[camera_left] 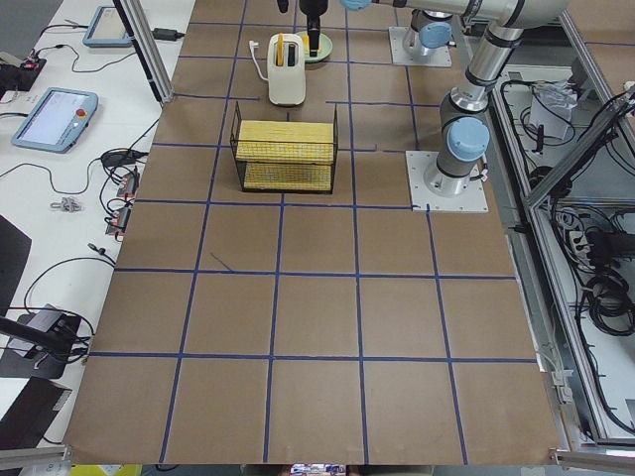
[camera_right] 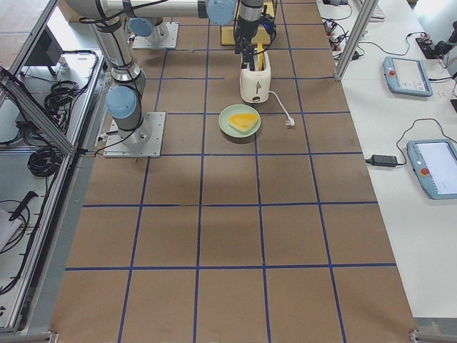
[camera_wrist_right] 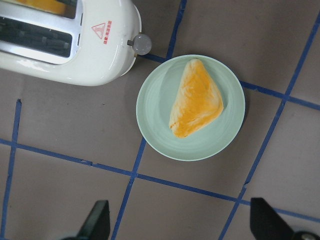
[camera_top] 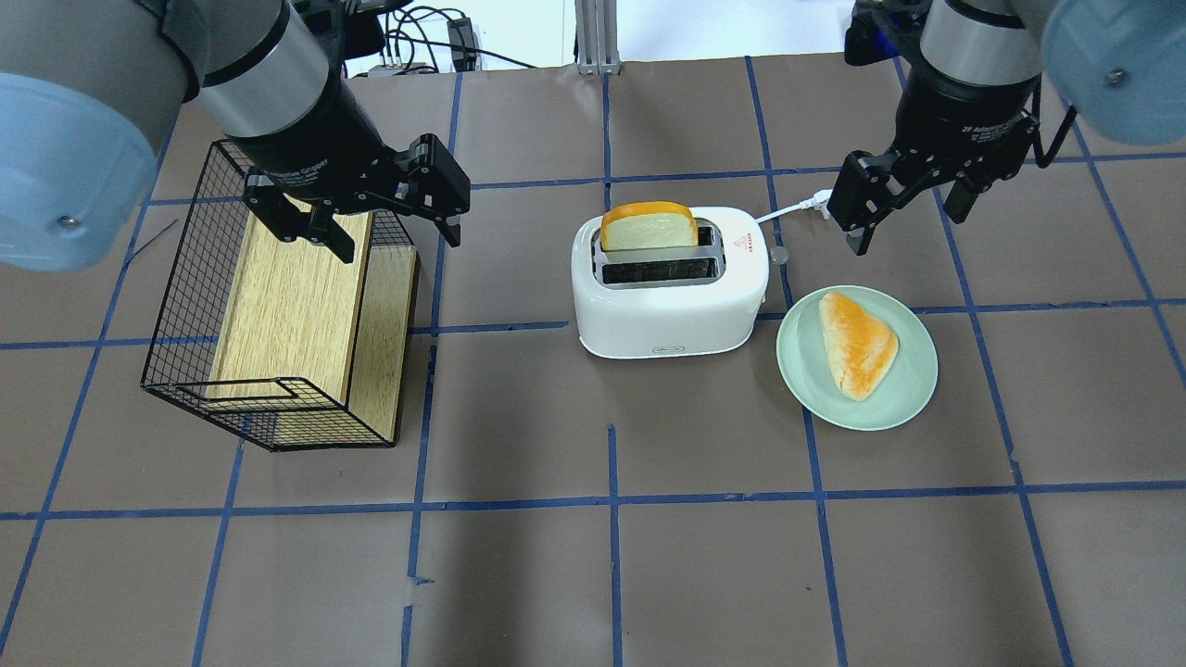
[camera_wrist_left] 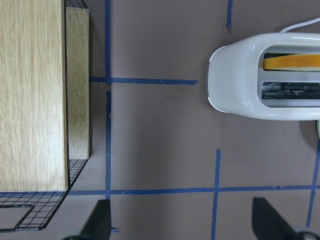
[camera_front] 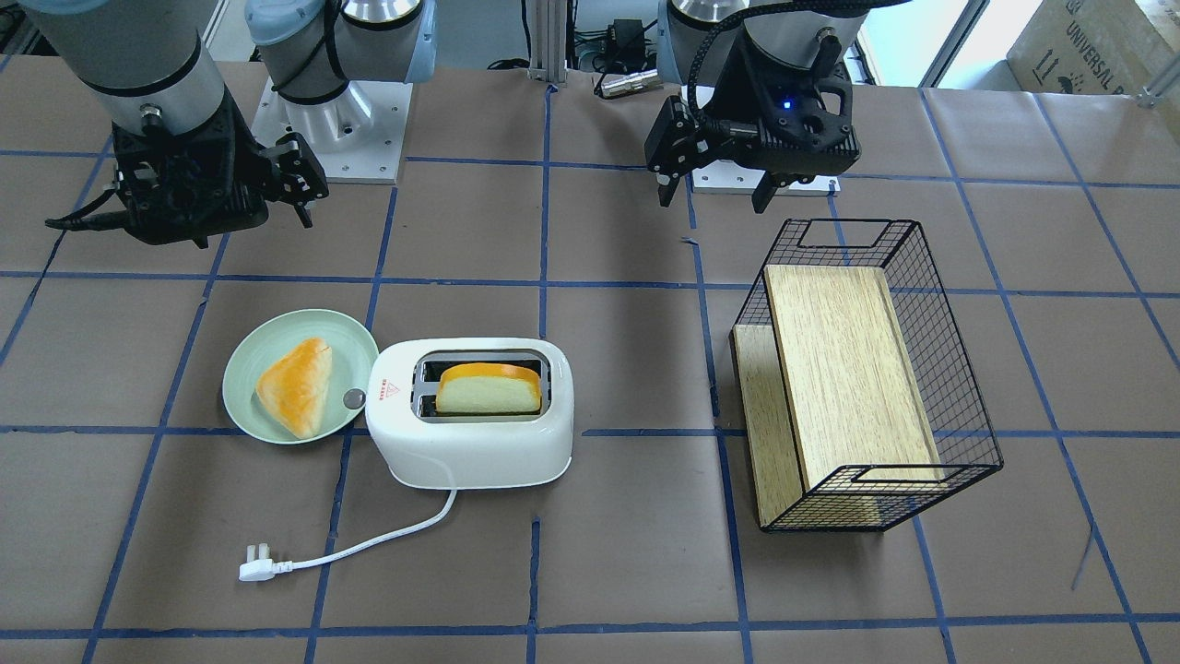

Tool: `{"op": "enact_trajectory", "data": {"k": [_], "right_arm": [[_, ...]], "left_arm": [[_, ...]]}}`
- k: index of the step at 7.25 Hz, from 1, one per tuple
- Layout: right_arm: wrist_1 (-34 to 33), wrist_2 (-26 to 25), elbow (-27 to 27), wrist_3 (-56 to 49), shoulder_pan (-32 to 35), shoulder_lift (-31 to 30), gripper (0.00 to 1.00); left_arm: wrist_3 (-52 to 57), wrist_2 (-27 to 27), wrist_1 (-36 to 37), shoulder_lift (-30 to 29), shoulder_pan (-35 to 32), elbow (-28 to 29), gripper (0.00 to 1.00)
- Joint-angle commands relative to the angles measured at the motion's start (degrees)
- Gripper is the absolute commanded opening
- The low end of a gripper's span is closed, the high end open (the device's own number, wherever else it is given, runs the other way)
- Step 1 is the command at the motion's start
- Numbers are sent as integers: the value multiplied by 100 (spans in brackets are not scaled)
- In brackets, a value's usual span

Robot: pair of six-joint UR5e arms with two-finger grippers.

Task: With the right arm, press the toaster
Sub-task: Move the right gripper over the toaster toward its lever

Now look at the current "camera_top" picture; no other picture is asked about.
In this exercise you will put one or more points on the light green plate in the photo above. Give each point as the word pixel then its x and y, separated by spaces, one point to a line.
pixel 800 355

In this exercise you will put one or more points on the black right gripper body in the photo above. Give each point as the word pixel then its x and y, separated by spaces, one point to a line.
pixel 965 113

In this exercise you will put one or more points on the triangular bread on plate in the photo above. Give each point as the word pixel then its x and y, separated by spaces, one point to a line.
pixel 860 348

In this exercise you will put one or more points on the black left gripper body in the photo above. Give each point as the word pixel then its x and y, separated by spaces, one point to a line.
pixel 310 134

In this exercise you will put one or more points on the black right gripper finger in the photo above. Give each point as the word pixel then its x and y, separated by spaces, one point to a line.
pixel 863 197
pixel 966 187

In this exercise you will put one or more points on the white toaster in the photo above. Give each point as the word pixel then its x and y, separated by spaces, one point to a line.
pixel 672 302

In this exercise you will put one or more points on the aluminium frame post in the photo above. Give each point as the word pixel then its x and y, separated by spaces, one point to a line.
pixel 596 38

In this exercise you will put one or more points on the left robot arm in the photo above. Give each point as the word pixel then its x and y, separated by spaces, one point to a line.
pixel 90 90

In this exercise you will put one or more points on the black wire basket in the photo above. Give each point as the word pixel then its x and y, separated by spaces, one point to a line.
pixel 180 357

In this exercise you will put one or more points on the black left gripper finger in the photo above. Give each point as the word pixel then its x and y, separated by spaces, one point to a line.
pixel 287 223
pixel 433 186

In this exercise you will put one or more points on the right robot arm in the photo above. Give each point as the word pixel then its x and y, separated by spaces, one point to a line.
pixel 991 83

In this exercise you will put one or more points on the bread slice in toaster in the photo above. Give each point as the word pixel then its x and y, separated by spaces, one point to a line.
pixel 647 225

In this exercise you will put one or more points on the wooden shelf block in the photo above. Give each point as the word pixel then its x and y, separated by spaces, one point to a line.
pixel 311 349

